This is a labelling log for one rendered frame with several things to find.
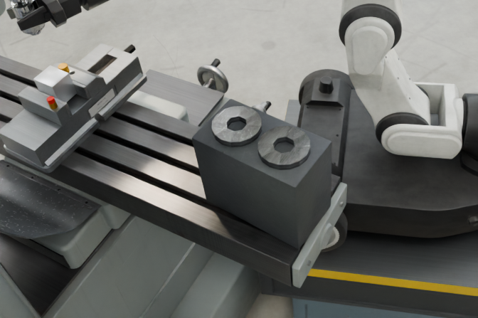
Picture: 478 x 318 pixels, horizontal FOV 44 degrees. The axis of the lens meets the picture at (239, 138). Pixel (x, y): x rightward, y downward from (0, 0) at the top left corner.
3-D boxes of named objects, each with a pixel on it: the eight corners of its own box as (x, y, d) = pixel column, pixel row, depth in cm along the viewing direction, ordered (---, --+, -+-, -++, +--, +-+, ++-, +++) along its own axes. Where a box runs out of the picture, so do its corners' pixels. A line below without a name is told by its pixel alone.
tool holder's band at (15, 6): (40, 1, 114) (38, -3, 114) (22, 14, 112) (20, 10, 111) (25, -5, 116) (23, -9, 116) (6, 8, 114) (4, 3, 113)
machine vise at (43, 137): (105, 62, 153) (93, 27, 145) (149, 78, 146) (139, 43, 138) (3, 150, 134) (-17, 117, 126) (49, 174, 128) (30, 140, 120)
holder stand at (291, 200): (240, 161, 124) (230, 92, 110) (331, 205, 114) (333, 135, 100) (205, 200, 118) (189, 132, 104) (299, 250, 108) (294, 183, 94)
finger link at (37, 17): (14, 18, 112) (44, 5, 114) (20, 32, 114) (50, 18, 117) (18, 22, 111) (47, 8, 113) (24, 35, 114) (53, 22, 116)
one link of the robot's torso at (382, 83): (433, 107, 171) (396, -34, 140) (435, 159, 157) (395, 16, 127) (380, 114, 177) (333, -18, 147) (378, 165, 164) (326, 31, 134)
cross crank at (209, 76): (207, 80, 198) (202, 53, 190) (237, 89, 194) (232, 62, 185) (181, 110, 190) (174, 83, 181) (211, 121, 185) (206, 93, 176)
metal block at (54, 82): (58, 85, 135) (50, 65, 131) (77, 92, 133) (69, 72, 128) (42, 99, 133) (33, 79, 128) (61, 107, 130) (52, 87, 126)
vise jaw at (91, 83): (68, 69, 141) (62, 56, 138) (106, 85, 135) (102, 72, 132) (50, 84, 138) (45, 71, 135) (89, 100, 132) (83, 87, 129)
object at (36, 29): (50, 25, 118) (40, 1, 114) (32, 38, 116) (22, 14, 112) (35, 18, 120) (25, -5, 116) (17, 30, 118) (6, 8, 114)
